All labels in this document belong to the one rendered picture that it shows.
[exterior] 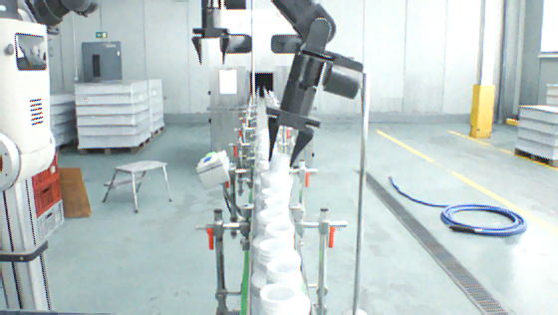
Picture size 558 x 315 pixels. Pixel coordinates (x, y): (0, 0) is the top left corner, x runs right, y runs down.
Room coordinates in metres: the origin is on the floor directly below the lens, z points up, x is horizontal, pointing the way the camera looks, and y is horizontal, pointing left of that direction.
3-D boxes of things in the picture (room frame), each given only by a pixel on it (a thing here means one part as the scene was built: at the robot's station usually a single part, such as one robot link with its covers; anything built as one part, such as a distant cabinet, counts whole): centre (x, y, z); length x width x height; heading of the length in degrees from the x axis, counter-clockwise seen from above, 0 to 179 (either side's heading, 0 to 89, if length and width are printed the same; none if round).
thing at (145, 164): (4.30, 1.51, 0.21); 0.61 x 0.47 x 0.41; 56
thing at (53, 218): (3.35, 2.18, 0.11); 0.61 x 0.41 x 0.22; 5
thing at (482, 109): (8.69, -4.24, 0.55); 0.40 x 0.40 x 1.10; 3
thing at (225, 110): (6.24, 0.25, 1.05); 1.60 x 1.40 x 2.10; 3
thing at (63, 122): (7.51, 4.31, 0.50); 1.23 x 1.05 x 1.00; 1
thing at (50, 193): (3.35, 2.18, 0.33); 0.61 x 0.41 x 0.22; 5
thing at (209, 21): (1.24, 0.19, 1.51); 0.10 x 0.07 x 0.07; 92
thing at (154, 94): (9.06, 3.08, 0.59); 1.25 x 1.03 x 1.17; 4
